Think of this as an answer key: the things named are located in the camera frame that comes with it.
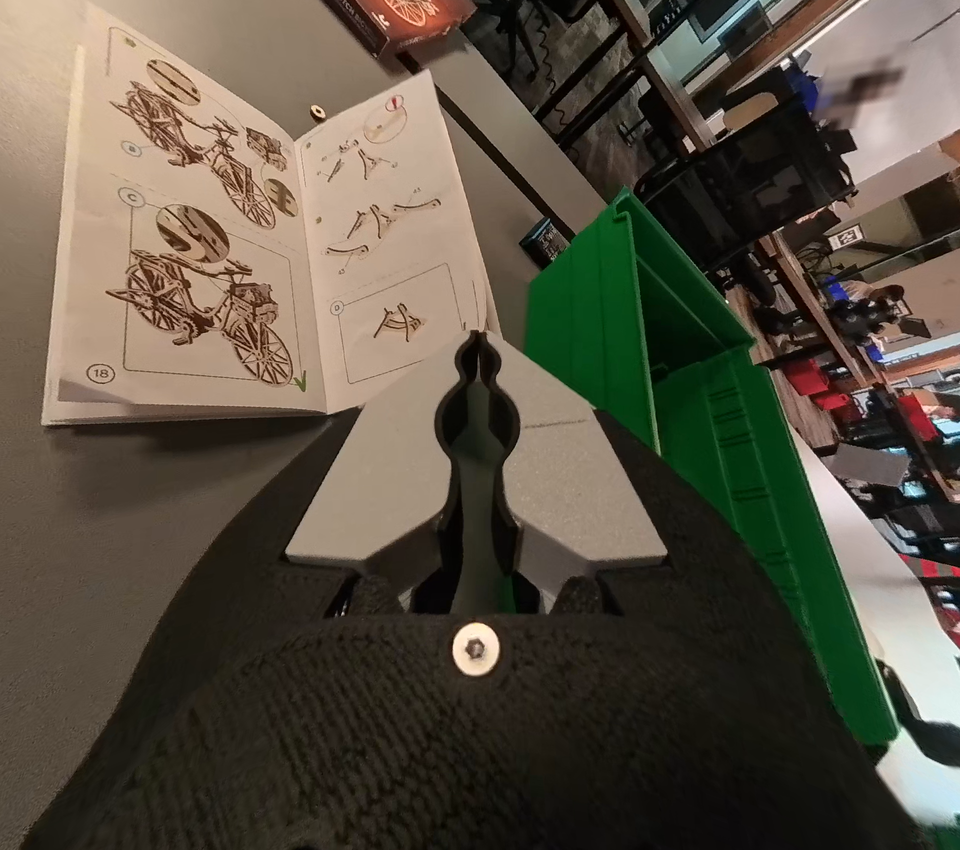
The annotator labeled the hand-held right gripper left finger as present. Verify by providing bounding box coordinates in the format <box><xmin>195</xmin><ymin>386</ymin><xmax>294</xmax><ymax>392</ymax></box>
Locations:
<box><xmin>283</xmin><ymin>329</ymin><xmax>480</xmax><ymax>613</ymax></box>

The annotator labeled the green plastic bin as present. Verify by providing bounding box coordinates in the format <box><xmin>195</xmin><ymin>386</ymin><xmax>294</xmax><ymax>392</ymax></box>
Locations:
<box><xmin>522</xmin><ymin>186</ymin><xmax>901</xmax><ymax>748</ymax></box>

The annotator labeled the small black blue box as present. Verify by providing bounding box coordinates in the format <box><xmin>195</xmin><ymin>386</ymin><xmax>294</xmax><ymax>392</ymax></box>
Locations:
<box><xmin>519</xmin><ymin>217</ymin><xmax>576</xmax><ymax>271</ymax></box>

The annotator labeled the dark wooden desk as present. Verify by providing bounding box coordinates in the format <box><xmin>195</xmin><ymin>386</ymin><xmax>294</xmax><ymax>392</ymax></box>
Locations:
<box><xmin>543</xmin><ymin>0</ymin><xmax>721</xmax><ymax>154</ymax></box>

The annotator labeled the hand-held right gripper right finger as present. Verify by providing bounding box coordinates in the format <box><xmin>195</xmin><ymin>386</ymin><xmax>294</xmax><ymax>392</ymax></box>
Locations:
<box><xmin>481</xmin><ymin>331</ymin><xmax>670</xmax><ymax>613</ymax></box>

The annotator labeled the white instruction booklet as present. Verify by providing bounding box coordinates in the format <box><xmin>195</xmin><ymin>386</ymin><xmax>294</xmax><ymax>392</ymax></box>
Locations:
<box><xmin>41</xmin><ymin>2</ymin><xmax>501</xmax><ymax>428</ymax></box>

